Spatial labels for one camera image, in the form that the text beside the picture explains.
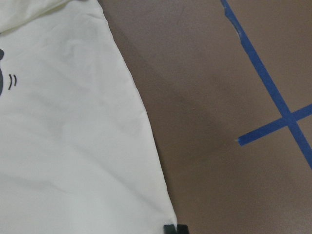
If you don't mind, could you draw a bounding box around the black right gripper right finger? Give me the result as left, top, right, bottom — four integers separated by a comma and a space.
176, 224, 189, 234

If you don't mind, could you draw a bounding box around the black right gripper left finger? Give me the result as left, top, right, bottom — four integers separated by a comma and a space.
163, 224, 176, 234

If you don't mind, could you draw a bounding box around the white long-sleeve cat shirt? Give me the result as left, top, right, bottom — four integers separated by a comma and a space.
0, 0, 177, 234

